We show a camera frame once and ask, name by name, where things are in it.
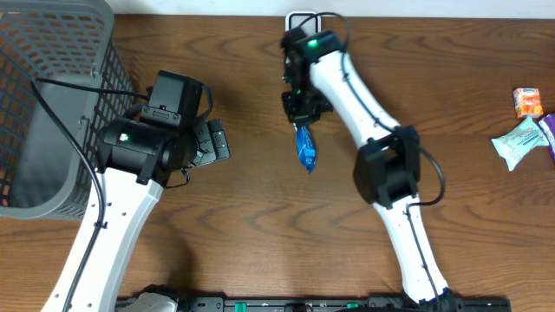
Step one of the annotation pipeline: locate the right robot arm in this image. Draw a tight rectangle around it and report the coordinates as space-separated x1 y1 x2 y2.
280 27 449 305

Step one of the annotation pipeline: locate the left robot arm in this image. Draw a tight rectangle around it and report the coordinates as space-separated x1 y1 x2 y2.
43 70 230 311

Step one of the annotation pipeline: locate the teal white snack packet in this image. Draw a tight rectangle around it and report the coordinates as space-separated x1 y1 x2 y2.
491 117 549 172

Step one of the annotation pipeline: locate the red purple snack bag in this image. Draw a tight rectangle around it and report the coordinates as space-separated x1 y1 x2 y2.
539 114 555 162

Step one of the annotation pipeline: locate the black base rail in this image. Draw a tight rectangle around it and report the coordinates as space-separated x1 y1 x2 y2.
114 293 512 312

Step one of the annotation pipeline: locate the grey plastic mesh basket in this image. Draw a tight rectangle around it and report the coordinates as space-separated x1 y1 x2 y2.
1 0 135 220

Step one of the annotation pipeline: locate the blue snack wrapper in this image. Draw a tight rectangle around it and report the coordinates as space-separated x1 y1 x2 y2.
294 124 317 173

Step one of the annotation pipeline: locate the orange Kleenex tissue pack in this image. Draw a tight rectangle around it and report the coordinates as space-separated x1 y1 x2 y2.
513 88 544 118

